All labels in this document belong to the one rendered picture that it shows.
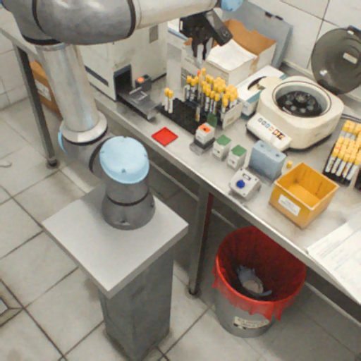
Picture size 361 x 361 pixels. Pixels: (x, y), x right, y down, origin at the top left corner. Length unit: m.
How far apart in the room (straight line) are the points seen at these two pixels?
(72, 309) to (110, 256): 0.99
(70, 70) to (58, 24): 0.18
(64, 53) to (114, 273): 0.54
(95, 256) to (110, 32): 0.58
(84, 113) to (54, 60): 0.16
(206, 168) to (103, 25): 0.72
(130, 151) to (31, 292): 1.27
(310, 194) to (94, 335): 1.16
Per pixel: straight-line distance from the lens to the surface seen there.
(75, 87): 0.99
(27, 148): 2.78
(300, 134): 1.45
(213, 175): 1.36
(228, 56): 1.78
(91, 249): 1.15
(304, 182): 1.37
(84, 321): 2.07
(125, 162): 1.03
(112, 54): 1.51
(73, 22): 0.79
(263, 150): 1.33
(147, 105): 1.54
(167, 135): 1.48
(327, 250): 1.26
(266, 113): 1.50
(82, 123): 1.06
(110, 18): 0.80
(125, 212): 1.13
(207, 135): 1.40
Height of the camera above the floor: 1.89
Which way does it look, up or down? 49 degrees down
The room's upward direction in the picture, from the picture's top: 4 degrees clockwise
